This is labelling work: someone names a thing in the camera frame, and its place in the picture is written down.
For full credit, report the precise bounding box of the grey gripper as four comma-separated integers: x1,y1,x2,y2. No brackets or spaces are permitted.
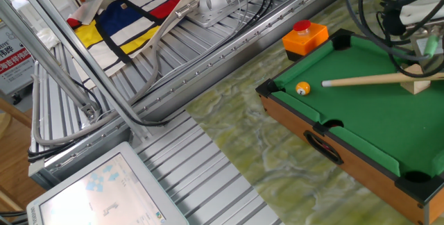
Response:
412,26,444,74

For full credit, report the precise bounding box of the wooden pool cue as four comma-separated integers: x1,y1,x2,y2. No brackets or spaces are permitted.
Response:
321,72,444,88

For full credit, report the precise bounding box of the mini green pool table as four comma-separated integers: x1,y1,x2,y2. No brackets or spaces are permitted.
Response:
255,28,444,225

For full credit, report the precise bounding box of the yellow pool ball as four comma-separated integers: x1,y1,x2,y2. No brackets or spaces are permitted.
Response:
295,81,311,97

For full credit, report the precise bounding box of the light wooden cube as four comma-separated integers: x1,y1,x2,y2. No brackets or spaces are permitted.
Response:
400,63,432,95

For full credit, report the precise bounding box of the orange emergency stop button box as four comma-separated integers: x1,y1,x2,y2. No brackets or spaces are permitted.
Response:
282,19,330,63

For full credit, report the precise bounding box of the colour block tote bag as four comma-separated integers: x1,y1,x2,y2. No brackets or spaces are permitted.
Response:
66,0,200,90

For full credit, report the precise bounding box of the white teach pendant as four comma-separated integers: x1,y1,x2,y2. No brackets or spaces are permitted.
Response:
26,141,190,225

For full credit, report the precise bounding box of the white crumpled cloth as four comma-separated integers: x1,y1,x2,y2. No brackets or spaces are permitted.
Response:
37,27,60,49

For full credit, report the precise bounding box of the white sign red text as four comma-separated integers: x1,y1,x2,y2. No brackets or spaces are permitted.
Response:
0,26,35,96

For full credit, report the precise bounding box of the black cable bundle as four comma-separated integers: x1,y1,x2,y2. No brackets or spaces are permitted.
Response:
152,0,444,80

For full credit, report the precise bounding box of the aluminium frame profile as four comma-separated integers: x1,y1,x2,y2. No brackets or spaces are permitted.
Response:
6,0,153,141

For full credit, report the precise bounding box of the aluminium frame brace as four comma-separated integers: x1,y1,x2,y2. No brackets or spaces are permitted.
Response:
0,0,101,122

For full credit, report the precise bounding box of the grey corrugated hose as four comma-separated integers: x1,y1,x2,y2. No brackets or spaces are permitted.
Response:
30,0,200,147

